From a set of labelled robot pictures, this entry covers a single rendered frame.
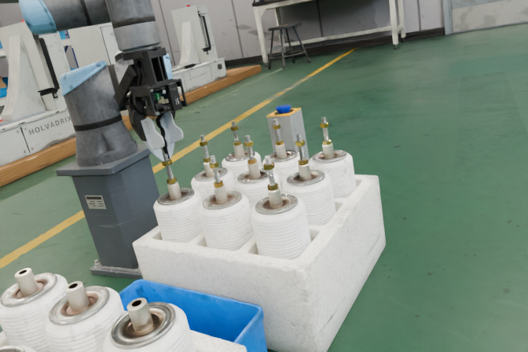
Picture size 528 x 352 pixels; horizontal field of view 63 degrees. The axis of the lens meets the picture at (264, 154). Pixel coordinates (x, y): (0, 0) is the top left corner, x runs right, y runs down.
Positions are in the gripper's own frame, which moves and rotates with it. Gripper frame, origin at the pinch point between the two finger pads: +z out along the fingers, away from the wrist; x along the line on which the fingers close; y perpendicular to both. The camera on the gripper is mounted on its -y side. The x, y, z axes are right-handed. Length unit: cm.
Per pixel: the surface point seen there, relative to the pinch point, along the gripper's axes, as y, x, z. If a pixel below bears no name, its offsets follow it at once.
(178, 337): 35.8, -23.4, 10.1
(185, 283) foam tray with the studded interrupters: 7.1, -6.4, 23.6
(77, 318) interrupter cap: 23.0, -29.4, 8.9
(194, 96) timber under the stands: -239, 173, 31
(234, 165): -2.8, 18.8, 10.0
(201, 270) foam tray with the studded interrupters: 12.1, -5.1, 19.9
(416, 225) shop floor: 25, 50, 34
